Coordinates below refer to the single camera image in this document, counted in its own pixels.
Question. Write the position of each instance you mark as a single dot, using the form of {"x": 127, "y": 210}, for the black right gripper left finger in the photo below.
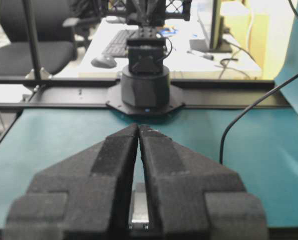
{"x": 86, "y": 196}

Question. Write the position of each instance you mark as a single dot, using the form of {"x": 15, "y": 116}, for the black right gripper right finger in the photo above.
{"x": 193, "y": 197}

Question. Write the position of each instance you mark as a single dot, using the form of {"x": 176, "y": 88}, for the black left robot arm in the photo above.
{"x": 144, "y": 87}

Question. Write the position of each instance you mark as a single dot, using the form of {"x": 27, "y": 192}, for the white desk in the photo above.
{"x": 181, "y": 63}

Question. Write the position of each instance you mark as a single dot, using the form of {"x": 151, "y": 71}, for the grey computer mouse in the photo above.
{"x": 104, "y": 61}

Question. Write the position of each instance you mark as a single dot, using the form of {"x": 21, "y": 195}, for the black keyboard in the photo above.
{"x": 117, "y": 46}

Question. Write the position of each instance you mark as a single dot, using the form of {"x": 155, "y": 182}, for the computer monitor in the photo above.
{"x": 212, "y": 25}

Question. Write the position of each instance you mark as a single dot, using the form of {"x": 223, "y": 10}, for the black office chair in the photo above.
{"x": 43, "y": 35}

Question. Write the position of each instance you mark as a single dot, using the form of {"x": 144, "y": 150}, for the black aluminium frame rail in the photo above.
{"x": 97, "y": 93}

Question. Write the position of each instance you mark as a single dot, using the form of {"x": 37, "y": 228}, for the black vertical frame post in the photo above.
{"x": 32, "y": 37}

